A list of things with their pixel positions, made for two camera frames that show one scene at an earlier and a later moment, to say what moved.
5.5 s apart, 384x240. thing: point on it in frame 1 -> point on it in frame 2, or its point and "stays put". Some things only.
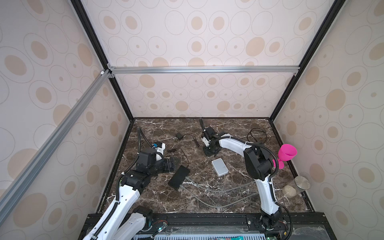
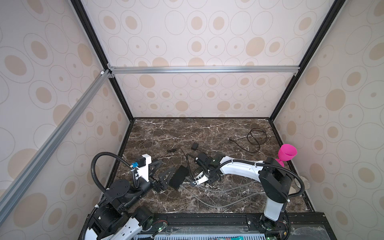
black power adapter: [179, 135] -> [194, 146]
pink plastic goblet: [286, 152] stays put
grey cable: [220, 207] stays put
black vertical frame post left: [108, 69] stays put
